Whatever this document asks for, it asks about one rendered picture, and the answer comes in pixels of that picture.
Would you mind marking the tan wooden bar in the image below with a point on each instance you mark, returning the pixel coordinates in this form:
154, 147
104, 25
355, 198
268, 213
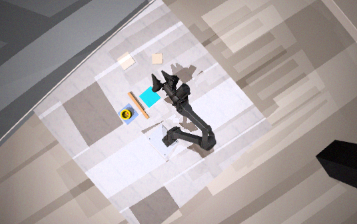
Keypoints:
138, 105

